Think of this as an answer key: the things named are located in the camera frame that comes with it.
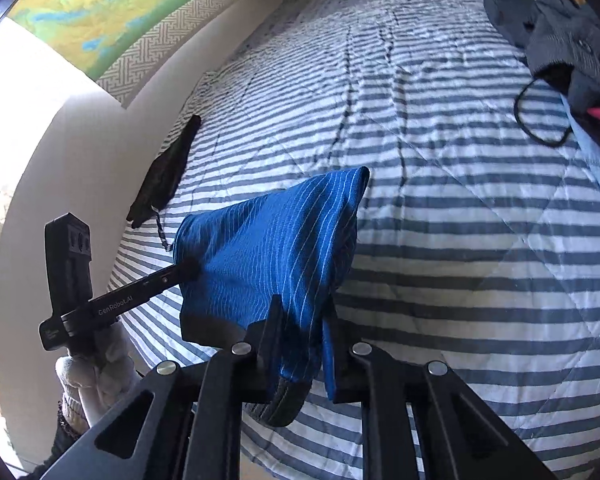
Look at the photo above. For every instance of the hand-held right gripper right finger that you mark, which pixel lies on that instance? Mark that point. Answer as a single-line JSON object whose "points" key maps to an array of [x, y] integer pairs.
{"points": [[347, 375]]}

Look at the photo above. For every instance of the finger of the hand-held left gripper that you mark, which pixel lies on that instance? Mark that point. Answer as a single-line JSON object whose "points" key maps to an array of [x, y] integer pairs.
{"points": [[172, 275]]}

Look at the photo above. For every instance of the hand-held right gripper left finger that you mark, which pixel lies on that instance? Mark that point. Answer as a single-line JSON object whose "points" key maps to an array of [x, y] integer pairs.
{"points": [[265, 355]]}

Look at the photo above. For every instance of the blue pinstriped garment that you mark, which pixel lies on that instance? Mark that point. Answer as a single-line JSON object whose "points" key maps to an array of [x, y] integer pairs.
{"points": [[260, 250]]}

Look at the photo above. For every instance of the person's left hand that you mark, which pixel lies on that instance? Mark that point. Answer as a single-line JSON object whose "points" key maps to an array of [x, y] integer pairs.
{"points": [[105, 375]]}

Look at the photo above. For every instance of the black folded garment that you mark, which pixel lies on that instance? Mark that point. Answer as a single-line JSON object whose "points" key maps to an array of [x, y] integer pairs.
{"points": [[165, 175]]}

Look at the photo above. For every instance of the blue white striped bed quilt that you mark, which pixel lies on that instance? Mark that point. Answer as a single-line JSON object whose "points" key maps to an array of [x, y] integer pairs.
{"points": [[430, 260]]}

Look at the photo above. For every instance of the dark grey garment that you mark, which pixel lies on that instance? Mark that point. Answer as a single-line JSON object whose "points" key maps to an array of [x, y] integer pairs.
{"points": [[510, 12]]}

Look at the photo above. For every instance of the grey tweed coat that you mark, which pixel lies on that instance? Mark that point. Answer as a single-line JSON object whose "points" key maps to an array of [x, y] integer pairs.
{"points": [[575, 45]]}

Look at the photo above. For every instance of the landscape wall poster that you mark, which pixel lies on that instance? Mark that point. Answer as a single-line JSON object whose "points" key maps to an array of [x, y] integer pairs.
{"points": [[80, 15]]}

